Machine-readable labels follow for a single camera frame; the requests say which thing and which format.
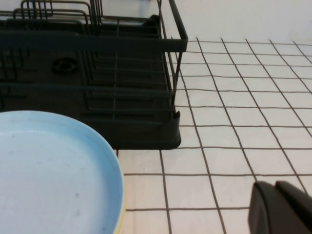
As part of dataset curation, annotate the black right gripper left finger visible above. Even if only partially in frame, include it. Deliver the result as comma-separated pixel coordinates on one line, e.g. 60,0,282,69
248,181,312,234

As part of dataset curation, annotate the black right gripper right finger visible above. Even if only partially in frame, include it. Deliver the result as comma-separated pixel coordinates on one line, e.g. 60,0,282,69
275,180,312,215

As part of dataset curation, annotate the light blue plate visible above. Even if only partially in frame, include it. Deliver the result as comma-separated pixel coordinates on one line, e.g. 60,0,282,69
0,110,126,234

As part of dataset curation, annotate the yellow plate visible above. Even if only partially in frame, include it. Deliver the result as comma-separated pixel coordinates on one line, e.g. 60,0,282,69
107,190,127,234

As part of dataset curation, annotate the white black-grid tablecloth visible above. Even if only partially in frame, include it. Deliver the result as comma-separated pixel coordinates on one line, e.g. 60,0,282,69
114,36,312,234

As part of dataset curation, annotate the black plastic drain tray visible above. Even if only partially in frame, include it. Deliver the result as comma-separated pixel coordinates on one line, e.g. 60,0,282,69
0,14,182,150

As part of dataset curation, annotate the black wire dish rack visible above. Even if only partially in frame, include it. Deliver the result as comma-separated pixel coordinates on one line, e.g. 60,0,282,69
0,0,189,122

